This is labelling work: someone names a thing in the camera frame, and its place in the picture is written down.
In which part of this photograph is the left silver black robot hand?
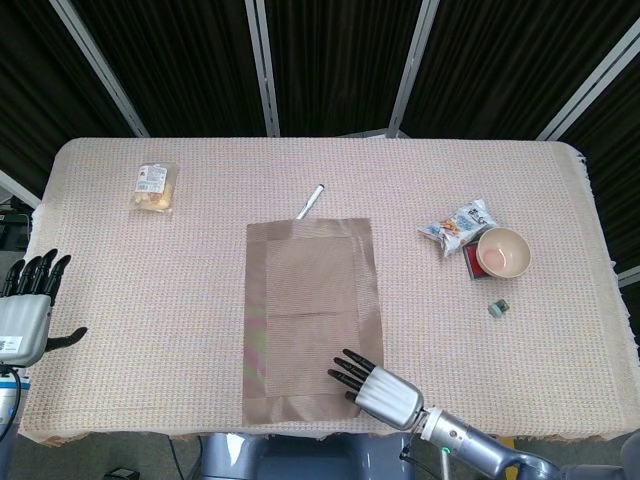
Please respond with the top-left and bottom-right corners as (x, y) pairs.
(0, 248), (89, 369)

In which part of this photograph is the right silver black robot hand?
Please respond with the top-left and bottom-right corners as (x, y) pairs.
(327, 348), (426, 430)

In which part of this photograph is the brown woven placemat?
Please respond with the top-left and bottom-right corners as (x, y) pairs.
(241, 215), (385, 427)

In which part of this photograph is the small beige bowl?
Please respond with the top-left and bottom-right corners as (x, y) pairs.
(476, 227), (532, 280)

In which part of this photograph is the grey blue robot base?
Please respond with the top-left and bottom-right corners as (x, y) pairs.
(198, 432), (416, 480)

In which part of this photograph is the black equipment stand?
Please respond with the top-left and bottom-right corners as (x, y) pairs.
(0, 197), (34, 251)

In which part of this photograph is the red ink pad case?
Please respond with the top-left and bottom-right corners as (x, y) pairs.
(462, 241), (489, 281)

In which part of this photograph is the clear bag of pastries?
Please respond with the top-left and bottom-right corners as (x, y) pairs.
(130, 162), (180, 215)

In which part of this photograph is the crumpled white blue snack packet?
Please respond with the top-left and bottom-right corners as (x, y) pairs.
(417, 198), (497, 259)

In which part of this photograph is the white marker pen blue cap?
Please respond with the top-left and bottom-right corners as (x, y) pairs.
(295, 184), (326, 221)

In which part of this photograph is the dark pleated partition panel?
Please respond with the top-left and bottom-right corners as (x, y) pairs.
(399, 0), (640, 139)
(69, 0), (269, 139)
(0, 0), (141, 201)
(559, 49), (640, 276)
(263, 0), (426, 137)

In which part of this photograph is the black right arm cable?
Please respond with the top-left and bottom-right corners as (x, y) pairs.
(399, 434), (451, 480)

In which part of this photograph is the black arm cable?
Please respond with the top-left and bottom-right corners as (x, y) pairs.
(399, 434), (451, 480)
(0, 367), (25, 444)

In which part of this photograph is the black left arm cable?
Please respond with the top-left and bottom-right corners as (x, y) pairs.
(0, 367), (25, 444)

